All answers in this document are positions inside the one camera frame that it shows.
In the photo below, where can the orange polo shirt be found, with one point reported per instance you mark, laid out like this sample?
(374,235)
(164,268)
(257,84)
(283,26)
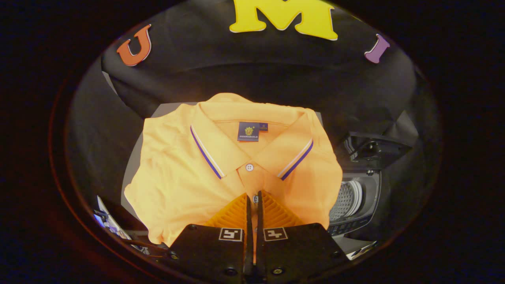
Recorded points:
(177,177)

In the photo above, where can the white flat object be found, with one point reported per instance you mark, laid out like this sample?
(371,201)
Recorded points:
(363,250)

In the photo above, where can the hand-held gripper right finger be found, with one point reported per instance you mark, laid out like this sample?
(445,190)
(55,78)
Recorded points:
(300,252)

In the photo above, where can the blue white printed papers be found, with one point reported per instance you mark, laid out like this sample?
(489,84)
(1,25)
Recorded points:
(108,223)

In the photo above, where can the black backdrop cloth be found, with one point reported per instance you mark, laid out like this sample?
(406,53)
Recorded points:
(221,67)

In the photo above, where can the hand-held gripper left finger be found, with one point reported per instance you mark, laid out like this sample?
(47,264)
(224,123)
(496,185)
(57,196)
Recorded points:
(213,252)

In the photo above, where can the grey washing machine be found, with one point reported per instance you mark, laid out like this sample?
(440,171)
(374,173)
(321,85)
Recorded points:
(355,197)

